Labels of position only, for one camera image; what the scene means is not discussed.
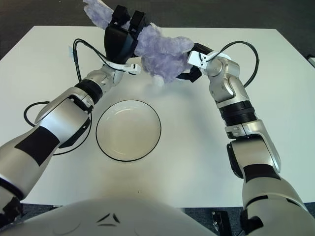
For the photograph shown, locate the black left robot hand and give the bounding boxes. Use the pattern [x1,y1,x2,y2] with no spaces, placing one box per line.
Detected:
[104,4,146,65]

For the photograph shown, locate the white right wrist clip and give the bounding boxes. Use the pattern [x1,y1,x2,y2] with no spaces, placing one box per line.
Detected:
[187,50,232,69]

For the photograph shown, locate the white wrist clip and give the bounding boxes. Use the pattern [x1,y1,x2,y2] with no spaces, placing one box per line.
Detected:
[102,61,142,76]
[187,50,232,69]

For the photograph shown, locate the silver robot torso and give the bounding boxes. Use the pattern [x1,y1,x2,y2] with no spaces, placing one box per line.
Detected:
[0,196,220,236]

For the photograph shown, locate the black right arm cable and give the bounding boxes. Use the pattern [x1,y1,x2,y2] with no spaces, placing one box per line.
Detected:
[208,41,260,87]

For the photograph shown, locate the white plate black rim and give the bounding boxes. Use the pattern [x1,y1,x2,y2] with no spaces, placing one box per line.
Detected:
[95,99,162,162]

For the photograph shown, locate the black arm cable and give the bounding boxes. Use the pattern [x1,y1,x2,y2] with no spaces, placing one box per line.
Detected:
[24,38,116,156]
[208,41,260,87]

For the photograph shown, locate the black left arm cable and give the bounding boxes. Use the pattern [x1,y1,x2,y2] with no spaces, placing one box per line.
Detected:
[24,38,116,156]

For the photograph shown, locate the purple plush rabbit doll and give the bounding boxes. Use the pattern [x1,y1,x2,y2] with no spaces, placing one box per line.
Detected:
[83,0,194,87]

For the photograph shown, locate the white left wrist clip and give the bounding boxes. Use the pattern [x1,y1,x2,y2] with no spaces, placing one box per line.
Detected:
[102,61,142,76]

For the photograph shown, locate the black metal bracket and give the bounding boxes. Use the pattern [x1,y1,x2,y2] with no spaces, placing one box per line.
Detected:
[211,210,231,233]

